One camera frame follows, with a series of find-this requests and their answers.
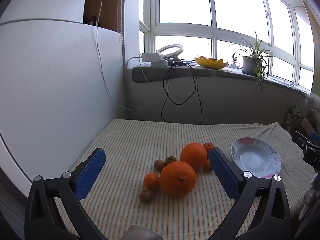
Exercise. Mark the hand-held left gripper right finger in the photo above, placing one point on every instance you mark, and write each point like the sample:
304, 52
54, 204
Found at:
223, 172

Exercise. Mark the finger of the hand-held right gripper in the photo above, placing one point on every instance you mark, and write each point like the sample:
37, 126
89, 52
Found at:
315, 137
303, 143

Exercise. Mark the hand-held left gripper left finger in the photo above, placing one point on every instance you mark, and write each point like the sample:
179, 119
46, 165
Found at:
91, 172

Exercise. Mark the small tangerine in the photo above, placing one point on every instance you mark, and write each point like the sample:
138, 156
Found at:
206, 165

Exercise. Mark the floral white bowl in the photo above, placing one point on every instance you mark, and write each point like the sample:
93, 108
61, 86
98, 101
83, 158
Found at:
252, 160

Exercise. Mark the large orange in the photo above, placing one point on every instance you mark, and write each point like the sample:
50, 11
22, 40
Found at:
193, 155
175, 182

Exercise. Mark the green kiwi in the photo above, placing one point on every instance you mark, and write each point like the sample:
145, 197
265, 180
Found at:
170, 160

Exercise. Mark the brown kiwi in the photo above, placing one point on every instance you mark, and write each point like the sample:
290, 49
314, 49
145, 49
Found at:
159, 165
145, 196

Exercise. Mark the brown cardboard box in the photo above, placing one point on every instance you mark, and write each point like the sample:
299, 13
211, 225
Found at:
308, 126

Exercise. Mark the green printed bag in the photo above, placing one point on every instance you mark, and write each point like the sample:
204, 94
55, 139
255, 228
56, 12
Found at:
292, 116

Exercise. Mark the white crumpled cloth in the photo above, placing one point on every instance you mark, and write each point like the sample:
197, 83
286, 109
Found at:
311, 195

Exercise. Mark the striped tablecloth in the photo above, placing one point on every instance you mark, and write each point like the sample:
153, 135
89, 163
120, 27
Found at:
130, 150

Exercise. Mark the white cabinet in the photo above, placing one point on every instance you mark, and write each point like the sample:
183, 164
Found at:
50, 92

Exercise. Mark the grey plant pot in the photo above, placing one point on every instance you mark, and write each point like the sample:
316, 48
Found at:
250, 66

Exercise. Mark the grey windowsill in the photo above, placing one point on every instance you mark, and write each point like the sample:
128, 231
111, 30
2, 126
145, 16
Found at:
225, 76

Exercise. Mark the spider plant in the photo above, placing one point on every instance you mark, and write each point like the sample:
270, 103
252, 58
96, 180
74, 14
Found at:
257, 52

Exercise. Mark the small white figurine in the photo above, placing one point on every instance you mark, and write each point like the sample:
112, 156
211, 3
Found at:
234, 62

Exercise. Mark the yellow wavy bowl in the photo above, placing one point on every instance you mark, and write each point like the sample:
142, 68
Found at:
211, 64

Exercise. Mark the small orange fruit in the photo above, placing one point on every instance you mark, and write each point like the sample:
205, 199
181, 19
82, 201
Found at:
212, 59
201, 57

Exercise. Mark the black electronic device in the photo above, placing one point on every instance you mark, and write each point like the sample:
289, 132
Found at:
178, 62

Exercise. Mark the white power strip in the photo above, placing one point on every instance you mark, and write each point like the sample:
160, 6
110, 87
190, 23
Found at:
160, 63

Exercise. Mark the white power adapter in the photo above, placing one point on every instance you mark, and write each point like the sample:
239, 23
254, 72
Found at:
150, 56

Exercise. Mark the wooden shelf unit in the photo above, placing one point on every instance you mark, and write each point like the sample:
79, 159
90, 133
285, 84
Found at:
110, 2

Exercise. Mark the white window frame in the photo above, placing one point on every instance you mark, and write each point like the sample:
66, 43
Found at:
213, 28

